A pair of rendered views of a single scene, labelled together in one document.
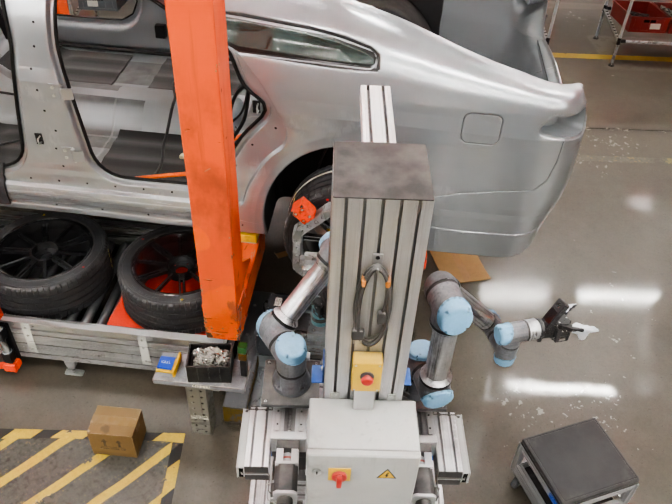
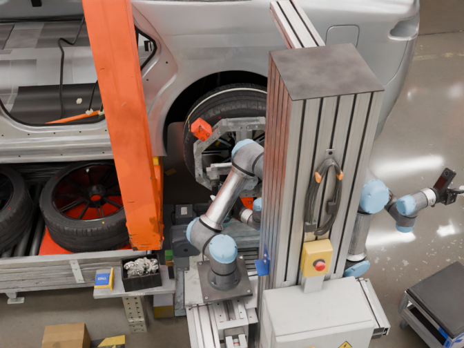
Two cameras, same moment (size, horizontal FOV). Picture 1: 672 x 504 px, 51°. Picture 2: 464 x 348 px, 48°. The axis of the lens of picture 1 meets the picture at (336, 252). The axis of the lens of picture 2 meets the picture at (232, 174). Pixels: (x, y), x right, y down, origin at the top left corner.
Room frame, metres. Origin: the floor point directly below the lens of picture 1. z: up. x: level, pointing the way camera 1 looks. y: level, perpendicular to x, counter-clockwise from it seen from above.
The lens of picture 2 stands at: (0.30, 0.33, 2.79)
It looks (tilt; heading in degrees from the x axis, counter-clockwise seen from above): 43 degrees down; 351
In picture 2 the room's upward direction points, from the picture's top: straight up
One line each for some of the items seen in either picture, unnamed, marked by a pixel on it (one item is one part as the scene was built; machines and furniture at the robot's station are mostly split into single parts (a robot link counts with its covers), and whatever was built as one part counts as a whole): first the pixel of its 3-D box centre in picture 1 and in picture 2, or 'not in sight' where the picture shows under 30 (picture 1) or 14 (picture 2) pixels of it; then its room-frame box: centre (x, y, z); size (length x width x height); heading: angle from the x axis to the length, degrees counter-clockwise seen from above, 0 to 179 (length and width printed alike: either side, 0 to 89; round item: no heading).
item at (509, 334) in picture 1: (511, 333); (411, 204); (1.68, -0.64, 1.21); 0.11 x 0.08 x 0.09; 106
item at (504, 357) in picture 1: (504, 347); (403, 217); (1.70, -0.63, 1.12); 0.11 x 0.08 x 0.11; 16
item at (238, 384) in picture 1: (202, 372); (135, 281); (2.05, 0.59, 0.44); 0.43 x 0.17 x 0.03; 86
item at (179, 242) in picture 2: (278, 325); (186, 230); (2.53, 0.29, 0.26); 0.42 x 0.18 x 0.35; 176
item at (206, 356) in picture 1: (210, 362); (141, 271); (2.05, 0.55, 0.51); 0.20 x 0.14 x 0.13; 93
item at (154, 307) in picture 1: (182, 277); (97, 203); (2.73, 0.82, 0.39); 0.66 x 0.66 x 0.24
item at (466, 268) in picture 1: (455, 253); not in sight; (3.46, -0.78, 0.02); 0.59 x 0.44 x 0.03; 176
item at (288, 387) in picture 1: (291, 373); (224, 270); (1.73, 0.15, 0.87); 0.15 x 0.15 x 0.10
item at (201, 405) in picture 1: (200, 400); (134, 305); (2.05, 0.62, 0.21); 0.10 x 0.10 x 0.42; 86
